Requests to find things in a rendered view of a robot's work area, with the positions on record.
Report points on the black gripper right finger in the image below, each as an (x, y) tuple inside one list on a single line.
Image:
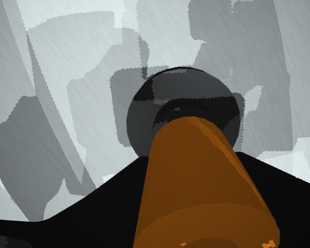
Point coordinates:
[(286, 196)]

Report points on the dark grey round pedestal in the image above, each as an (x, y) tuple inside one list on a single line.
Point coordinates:
[(177, 92)]

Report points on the orange knob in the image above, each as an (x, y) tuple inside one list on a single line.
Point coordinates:
[(197, 193)]

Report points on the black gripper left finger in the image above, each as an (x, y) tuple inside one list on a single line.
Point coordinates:
[(106, 218)]

